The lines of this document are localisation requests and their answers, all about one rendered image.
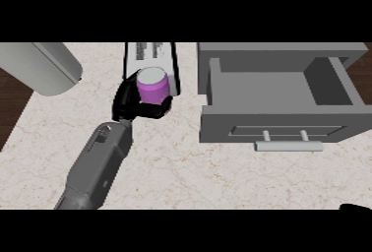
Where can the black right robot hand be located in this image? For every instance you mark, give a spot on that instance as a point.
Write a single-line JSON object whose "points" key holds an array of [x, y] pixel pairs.
{"points": [[356, 206]]}

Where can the grey cabinet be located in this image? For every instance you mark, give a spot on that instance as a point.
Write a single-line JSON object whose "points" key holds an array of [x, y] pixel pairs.
{"points": [[291, 55]]}

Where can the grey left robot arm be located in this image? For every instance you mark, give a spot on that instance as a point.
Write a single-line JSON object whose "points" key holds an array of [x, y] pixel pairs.
{"points": [[95, 164]]}

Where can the purple can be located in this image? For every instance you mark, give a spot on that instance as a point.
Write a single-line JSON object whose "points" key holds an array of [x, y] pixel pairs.
{"points": [[153, 87]]}

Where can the grey open drawer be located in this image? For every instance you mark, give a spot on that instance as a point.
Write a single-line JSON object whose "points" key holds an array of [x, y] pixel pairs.
{"points": [[277, 108]]}

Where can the pale grey cylinder appliance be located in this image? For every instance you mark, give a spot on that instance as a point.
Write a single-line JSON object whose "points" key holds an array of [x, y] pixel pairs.
{"points": [[42, 67]]}

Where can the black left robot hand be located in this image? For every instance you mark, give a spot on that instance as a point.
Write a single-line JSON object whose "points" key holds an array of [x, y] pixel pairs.
{"points": [[127, 101]]}

